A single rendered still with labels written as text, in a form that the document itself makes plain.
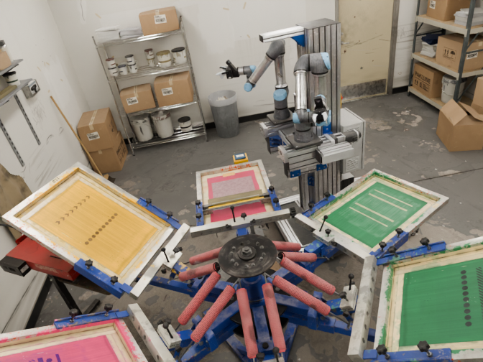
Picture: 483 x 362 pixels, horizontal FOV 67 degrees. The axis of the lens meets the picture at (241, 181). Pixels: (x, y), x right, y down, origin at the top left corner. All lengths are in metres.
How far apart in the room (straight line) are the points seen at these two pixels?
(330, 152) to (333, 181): 0.58
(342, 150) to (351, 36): 3.83
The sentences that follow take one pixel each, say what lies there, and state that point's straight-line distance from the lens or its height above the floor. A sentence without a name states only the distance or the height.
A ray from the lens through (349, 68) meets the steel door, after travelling 6.68.
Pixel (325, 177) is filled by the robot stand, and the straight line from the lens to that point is 3.36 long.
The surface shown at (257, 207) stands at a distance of 2.73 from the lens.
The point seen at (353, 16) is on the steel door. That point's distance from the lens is 6.50.
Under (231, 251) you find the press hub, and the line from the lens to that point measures 1.90.
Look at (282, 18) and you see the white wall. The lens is 6.09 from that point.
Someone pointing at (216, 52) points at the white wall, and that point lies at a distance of 6.02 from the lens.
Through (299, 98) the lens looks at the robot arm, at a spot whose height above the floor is 1.67.
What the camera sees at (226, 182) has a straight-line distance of 3.07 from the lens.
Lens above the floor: 2.61
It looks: 33 degrees down
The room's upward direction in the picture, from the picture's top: 10 degrees counter-clockwise
